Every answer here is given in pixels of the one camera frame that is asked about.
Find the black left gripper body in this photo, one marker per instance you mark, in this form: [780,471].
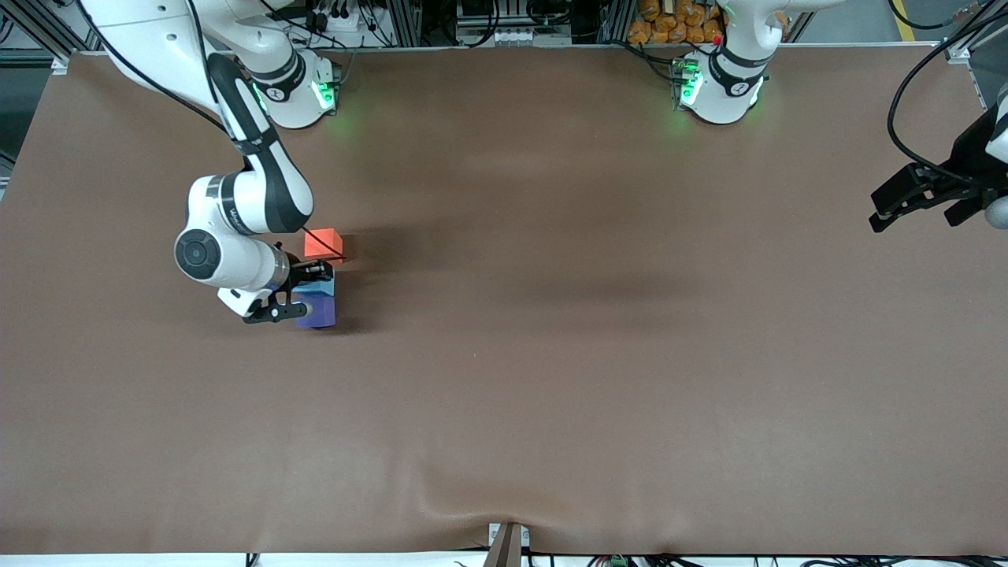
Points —
[971,153]

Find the purple foam block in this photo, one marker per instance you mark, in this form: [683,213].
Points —
[319,313]

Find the brown table mat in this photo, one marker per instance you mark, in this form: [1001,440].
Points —
[504,409]

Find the white power strip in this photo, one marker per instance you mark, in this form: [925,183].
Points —
[346,20]

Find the light blue foam block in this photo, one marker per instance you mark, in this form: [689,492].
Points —
[316,287]

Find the orange mesh bag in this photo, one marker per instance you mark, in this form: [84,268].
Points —
[669,22]

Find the aluminium frame post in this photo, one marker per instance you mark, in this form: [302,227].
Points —
[47,31]
[972,35]

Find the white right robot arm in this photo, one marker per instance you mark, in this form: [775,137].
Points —
[236,197]

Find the orange foam block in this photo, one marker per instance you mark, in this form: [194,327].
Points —
[321,242]

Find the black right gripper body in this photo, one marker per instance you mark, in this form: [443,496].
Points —
[303,275]

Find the white terminal block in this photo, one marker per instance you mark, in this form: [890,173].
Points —
[520,36]

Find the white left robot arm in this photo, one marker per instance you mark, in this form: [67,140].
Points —
[728,79]

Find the white bracket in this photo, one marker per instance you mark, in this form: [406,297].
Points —
[525,537]

